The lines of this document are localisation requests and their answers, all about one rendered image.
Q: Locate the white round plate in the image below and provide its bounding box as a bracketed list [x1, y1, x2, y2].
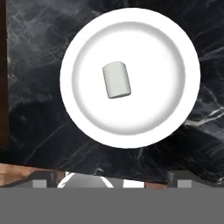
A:
[59, 7, 202, 150]

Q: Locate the white marshmallow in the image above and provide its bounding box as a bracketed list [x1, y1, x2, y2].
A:
[101, 60, 132, 100]

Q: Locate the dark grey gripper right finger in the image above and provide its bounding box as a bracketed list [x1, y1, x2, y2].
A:
[167, 171, 224, 189]

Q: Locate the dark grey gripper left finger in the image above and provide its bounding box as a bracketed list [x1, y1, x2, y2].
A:
[0, 171, 58, 189]

